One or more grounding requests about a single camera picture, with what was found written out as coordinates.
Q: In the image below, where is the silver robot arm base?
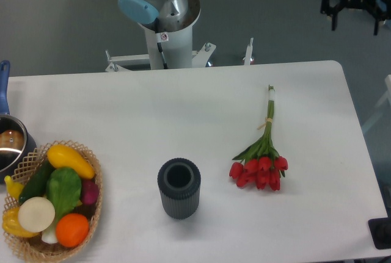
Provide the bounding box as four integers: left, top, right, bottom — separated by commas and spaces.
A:
118, 0, 200, 70

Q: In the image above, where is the red tulip bouquet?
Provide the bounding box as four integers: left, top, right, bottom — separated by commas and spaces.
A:
228, 85, 288, 191

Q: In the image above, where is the black device at edge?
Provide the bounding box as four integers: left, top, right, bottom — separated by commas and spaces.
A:
368, 217, 390, 250

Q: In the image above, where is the dark grey ribbed vase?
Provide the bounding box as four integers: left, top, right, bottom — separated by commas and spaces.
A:
157, 157, 201, 220

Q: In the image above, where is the purple red radish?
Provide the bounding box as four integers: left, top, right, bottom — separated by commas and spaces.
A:
80, 179, 100, 205

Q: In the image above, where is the yellow squash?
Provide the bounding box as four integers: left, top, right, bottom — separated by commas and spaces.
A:
47, 144, 95, 179

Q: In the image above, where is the green lettuce leaf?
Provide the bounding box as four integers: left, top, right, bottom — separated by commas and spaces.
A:
46, 167, 82, 223

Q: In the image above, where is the orange fruit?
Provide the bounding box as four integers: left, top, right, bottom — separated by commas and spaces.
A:
56, 213, 89, 248

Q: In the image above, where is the dark green cucumber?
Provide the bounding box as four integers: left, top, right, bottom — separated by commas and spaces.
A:
18, 160, 54, 205

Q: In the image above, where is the white round onion slice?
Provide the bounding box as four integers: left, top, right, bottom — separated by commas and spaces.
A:
18, 196, 55, 232

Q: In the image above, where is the yellow banana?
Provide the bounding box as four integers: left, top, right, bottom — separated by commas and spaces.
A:
4, 175, 24, 201

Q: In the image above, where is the yellow bell pepper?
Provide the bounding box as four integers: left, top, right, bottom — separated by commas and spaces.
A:
2, 207, 39, 238

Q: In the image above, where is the white metal mounting frame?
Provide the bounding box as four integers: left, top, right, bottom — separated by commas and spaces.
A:
105, 37, 255, 72

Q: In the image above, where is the blue handled saucepan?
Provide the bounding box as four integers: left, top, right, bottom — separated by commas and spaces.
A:
1, 60, 37, 184

